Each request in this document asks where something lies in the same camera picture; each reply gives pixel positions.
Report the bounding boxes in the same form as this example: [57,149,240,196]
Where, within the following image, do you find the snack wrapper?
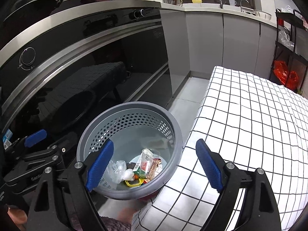
[145,158,163,182]

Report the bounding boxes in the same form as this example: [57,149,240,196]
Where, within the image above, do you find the grey perforated trash basket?
[76,102,183,200]

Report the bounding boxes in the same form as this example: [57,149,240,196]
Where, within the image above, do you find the grey kitchen cabinets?
[160,7,276,92]

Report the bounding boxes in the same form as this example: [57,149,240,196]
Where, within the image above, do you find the person's hand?
[7,208,28,230]

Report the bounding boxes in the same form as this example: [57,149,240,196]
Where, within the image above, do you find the clear plastic bag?
[107,160,135,184]

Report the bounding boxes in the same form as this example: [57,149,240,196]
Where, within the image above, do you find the black built-in oven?
[1,0,173,148]

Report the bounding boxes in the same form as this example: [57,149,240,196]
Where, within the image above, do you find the yellow plastic container lid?
[124,178,144,188]

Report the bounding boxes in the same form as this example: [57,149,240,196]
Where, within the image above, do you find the white medicine box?
[133,148,160,179]

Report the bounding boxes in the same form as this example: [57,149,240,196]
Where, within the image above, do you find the white checkered tablecloth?
[131,66,307,230]

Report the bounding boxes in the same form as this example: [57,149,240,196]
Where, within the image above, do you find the black frying pan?
[4,0,63,28]

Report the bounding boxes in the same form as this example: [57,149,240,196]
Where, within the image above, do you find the red plastic bag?
[273,60,299,91]

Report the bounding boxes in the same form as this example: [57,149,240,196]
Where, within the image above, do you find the black metal shelf rack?
[269,6,307,95]

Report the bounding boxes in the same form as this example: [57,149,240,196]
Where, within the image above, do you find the white mug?
[229,0,237,6]

